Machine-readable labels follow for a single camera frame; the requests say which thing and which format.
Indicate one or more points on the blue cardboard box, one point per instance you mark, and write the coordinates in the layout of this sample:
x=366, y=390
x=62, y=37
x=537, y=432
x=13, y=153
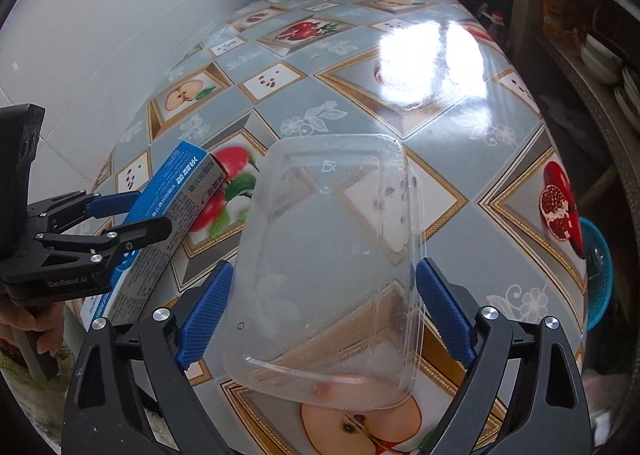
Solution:
x=170, y=195

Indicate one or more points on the dark jar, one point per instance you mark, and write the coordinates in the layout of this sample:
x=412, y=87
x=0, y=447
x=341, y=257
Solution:
x=482, y=15

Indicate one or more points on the person's left hand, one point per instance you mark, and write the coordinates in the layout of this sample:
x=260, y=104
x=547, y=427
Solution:
x=45, y=320

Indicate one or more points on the clear plastic container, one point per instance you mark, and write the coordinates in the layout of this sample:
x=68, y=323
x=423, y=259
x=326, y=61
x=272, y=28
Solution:
x=320, y=285

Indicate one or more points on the fruit print tablecloth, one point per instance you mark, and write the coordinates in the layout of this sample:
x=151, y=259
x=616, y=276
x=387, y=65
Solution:
x=350, y=100

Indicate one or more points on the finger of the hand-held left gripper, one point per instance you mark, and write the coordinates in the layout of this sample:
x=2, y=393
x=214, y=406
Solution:
x=115, y=202
x=145, y=231

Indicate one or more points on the cooking oil bottle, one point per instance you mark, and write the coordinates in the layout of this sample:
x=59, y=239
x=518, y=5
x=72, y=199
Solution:
x=496, y=27

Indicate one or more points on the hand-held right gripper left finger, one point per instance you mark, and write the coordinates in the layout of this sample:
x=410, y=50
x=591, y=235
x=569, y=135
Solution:
x=205, y=320

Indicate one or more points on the orange packets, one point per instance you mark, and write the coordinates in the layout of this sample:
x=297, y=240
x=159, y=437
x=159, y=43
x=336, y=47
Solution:
x=555, y=12

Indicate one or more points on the stack of plates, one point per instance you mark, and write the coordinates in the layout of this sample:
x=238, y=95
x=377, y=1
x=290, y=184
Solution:
x=630, y=100

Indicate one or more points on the blue plastic basket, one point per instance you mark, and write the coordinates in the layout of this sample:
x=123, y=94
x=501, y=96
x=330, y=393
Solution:
x=597, y=275

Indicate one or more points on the stack of white bowls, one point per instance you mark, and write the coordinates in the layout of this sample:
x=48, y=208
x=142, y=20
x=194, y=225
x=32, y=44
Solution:
x=600, y=62

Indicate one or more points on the green fluffy towel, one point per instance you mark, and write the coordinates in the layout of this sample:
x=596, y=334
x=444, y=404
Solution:
x=15, y=370

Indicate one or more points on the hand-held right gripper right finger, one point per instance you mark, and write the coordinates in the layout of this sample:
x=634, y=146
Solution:
x=445, y=315

